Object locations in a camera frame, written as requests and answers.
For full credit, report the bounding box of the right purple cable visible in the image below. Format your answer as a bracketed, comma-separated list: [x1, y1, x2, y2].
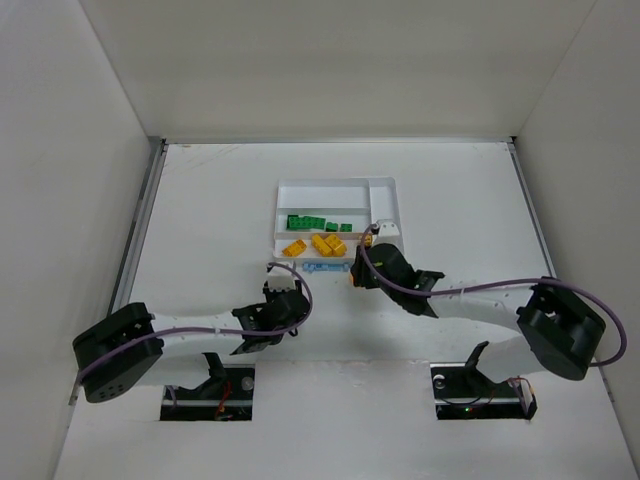
[362, 224, 630, 369]

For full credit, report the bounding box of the green L-shaped lego brick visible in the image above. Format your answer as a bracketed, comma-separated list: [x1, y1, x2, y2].
[286, 215, 326, 231]

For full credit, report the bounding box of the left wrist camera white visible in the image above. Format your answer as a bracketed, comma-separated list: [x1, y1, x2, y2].
[264, 262, 296, 293]

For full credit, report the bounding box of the purple cable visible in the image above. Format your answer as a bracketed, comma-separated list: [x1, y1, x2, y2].
[77, 263, 315, 389]
[362, 224, 630, 369]

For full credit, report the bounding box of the white divided plastic tray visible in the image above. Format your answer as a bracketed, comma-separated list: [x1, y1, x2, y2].
[273, 177, 404, 265]

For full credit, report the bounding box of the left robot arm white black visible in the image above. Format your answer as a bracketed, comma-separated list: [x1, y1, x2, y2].
[72, 284, 313, 404]

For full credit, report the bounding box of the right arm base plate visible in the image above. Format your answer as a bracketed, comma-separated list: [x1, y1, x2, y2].
[430, 363, 538, 421]

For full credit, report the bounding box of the yellow 2x3 lego brick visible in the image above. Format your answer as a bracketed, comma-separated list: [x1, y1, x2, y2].
[311, 234, 347, 257]

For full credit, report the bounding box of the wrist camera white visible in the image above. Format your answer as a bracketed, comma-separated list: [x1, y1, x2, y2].
[375, 220, 401, 241]
[264, 262, 296, 293]

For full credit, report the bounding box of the large yellow arch lego brick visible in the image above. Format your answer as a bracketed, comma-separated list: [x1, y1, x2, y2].
[282, 239, 307, 258]

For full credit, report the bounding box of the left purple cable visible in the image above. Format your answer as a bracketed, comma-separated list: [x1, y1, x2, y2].
[77, 263, 315, 389]

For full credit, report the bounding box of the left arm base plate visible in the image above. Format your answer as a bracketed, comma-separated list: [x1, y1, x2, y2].
[159, 365, 255, 423]

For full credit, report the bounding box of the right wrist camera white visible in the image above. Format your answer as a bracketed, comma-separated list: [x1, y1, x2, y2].
[375, 220, 401, 241]

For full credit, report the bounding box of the light blue lego row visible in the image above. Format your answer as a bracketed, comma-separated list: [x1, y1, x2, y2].
[303, 262, 351, 273]

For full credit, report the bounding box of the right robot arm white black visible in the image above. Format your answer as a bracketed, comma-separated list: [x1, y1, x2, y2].
[351, 243, 606, 383]

